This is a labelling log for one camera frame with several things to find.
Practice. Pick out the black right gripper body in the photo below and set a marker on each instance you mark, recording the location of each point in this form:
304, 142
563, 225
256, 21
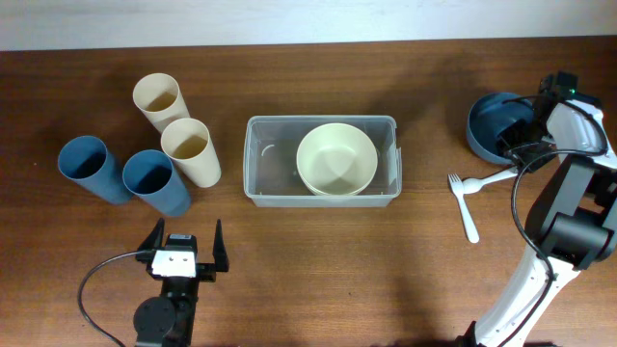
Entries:
523, 139

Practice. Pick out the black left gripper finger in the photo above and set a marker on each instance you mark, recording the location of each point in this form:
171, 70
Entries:
152, 243
219, 252

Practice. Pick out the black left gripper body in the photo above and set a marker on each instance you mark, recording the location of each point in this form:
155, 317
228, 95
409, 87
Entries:
204, 272

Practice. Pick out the blue bowl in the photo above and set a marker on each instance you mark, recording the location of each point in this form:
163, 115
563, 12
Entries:
488, 117

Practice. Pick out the cream bowl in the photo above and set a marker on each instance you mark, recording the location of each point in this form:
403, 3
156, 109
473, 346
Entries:
337, 184
338, 148

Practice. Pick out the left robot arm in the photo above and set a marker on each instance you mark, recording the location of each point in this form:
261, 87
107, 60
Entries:
168, 318

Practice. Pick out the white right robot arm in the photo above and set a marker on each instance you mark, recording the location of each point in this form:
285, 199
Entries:
563, 200

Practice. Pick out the clear plastic storage container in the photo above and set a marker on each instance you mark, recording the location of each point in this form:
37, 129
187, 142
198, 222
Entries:
270, 171

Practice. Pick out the blue cup right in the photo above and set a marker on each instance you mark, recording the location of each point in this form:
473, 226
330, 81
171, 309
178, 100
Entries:
150, 174

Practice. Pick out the blue cup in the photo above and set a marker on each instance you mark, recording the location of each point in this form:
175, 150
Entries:
150, 174
88, 162

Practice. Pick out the white plastic spoon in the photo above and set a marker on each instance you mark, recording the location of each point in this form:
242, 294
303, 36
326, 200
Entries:
474, 185

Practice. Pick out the white plastic fork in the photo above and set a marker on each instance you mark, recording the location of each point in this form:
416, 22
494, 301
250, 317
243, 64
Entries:
457, 188

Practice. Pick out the cream cup front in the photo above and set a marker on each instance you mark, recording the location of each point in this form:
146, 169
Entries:
188, 143

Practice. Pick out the cream cup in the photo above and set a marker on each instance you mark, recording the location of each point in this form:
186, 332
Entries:
188, 143
159, 99

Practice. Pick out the blue cup left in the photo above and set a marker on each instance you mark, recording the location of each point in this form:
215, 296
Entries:
88, 162

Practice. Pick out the cream cup rear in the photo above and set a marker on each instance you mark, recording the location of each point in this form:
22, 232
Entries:
159, 99

